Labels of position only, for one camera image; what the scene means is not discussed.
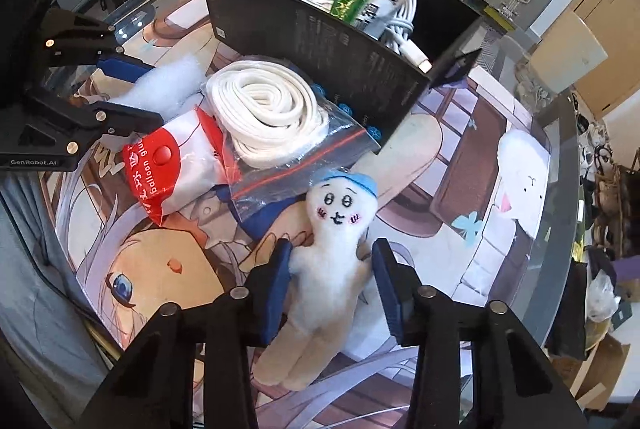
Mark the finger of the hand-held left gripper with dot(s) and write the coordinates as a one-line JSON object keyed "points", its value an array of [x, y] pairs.
{"points": [[125, 66], [115, 119]]}

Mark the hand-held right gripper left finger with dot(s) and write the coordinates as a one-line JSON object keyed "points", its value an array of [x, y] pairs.
{"points": [[277, 289]]}

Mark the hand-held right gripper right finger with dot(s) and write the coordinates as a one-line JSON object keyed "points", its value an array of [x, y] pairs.
{"points": [[387, 289]]}

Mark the white cotton wad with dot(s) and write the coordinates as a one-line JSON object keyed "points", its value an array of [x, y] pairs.
{"points": [[165, 81]]}

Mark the white plush doll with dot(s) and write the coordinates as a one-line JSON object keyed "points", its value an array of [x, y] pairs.
{"points": [[325, 284]]}

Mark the red and white packet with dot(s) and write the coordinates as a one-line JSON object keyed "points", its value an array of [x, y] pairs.
{"points": [[185, 144]]}

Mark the black storage box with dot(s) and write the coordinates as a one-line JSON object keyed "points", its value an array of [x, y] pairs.
{"points": [[320, 49]]}

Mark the person's grey clothing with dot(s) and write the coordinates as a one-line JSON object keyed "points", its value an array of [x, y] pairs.
{"points": [[25, 284]]}

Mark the black bin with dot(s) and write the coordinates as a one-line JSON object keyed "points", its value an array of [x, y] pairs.
{"points": [[570, 309]]}

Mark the white plastic bag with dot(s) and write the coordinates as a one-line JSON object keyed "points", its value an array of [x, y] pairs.
{"points": [[600, 299]]}

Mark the open cardboard carton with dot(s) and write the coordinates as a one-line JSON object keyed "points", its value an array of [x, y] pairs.
{"points": [[600, 369]]}

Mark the purple rolled mat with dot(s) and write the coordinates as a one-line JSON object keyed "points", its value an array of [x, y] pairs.
{"points": [[629, 271]]}

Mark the wooden door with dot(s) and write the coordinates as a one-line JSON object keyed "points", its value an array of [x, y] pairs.
{"points": [[615, 34]]}

